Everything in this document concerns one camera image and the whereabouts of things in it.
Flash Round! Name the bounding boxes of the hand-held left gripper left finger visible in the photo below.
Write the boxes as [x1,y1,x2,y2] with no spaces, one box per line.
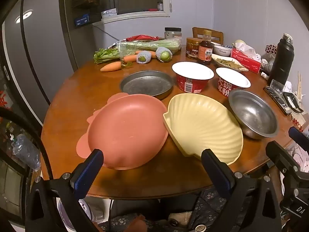
[25,149,104,232]

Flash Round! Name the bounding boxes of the round metal plate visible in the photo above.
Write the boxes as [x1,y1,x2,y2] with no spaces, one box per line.
[119,71,174,100]

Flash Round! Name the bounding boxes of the wooden sticks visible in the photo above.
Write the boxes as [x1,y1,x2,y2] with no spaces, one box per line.
[296,71,305,102]

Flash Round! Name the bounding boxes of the white flat box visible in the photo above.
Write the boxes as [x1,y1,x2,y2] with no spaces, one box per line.
[101,8,118,18]

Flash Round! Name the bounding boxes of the pink crab-shaped plate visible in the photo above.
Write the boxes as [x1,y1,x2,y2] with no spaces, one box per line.
[77,93,169,170]

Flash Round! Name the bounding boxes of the orange carrot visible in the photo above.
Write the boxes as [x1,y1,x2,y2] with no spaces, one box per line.
[135,50,157,59]
[123,54,139,63]

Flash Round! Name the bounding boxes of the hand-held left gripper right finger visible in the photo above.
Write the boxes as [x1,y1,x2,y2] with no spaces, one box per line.
[201,149,283,232]

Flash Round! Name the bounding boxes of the celery in plastic bag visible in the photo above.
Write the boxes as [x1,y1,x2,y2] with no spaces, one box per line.
[93,40,182,64]

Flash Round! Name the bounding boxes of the thick black cable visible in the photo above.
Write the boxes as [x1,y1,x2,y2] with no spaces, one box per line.
[0,106,53,179]

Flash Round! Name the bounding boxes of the red snack bag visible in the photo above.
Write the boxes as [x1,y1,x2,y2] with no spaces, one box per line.
[126,35,160,42]

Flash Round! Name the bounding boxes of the dark sauce bottle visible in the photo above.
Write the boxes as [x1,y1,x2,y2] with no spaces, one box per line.
[198,30,214,66]

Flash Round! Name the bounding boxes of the green fruit in foam net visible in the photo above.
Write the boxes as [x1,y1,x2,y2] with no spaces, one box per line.
[156,47,173,63]
[136,51,152,64]

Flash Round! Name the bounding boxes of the chili sauce jar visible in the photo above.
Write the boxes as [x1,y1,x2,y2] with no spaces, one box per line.
[186,37,202,59]

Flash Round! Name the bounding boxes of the clear plastic bag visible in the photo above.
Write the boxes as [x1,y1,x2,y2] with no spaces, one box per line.
[11,133,41,170]

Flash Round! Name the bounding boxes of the red tissue box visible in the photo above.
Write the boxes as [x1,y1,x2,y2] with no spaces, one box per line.
[230,40,262,74]

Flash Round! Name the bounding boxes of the floral dark clothing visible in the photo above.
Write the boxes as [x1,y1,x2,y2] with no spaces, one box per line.
[97,190,244,232]

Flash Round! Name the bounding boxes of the yellow shell-shaped plate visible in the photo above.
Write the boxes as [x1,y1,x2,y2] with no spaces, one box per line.
[163,92,244,166]

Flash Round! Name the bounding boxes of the glass jar with black lid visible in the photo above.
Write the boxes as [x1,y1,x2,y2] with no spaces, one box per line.
[164,27,182,40]

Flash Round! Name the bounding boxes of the blue box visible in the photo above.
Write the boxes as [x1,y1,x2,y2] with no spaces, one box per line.
[74,14,91,27]

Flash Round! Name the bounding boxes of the white and blue ceramic bowl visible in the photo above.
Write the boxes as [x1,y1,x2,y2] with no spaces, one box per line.
[213,45,233,56]

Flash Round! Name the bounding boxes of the white dish of pickled vegetables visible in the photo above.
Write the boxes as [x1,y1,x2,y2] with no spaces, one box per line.
[211,54,249,72]

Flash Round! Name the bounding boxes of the black thermos flask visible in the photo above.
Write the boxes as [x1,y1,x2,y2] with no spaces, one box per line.
[267,33,295,85]

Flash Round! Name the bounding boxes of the large carrot with greens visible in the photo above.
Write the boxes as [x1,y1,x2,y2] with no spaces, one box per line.
[100,61,133,72]

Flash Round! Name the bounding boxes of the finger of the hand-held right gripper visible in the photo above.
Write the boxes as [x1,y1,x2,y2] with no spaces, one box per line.
[288,127,309,148]
[266,141,302,182]

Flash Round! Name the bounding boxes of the metal bowl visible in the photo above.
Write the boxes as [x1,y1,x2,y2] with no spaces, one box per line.
[228,89,279,140]

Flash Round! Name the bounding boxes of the white plastic bucket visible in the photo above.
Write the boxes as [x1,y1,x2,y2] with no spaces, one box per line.
[58,198,93,229]

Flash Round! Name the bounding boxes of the red paper noodle bowl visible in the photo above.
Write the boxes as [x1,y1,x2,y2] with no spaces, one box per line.
[216,67,251,97]
[171,61,215,94]

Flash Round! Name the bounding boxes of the grey refrigerator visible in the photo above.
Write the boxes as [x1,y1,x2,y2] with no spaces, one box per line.
[0,0,97,126]

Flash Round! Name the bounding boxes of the wooden chair back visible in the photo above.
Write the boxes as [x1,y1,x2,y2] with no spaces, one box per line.
[192,27,224,45]

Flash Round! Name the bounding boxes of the thin grey wall cable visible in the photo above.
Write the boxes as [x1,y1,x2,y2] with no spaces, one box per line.
[93,25,119,41]

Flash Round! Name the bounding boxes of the red bead string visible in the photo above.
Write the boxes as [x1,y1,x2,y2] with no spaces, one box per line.
[291,118,305,132]

